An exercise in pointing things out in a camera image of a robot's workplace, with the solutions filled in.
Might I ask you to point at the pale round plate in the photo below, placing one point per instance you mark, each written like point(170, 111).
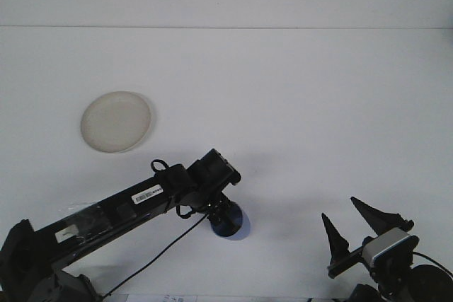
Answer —
point(115, 123)

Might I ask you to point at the pale blue cup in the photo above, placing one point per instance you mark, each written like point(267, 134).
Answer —
point(239, 222)

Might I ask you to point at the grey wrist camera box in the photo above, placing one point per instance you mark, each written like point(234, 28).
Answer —
point(387, 247)

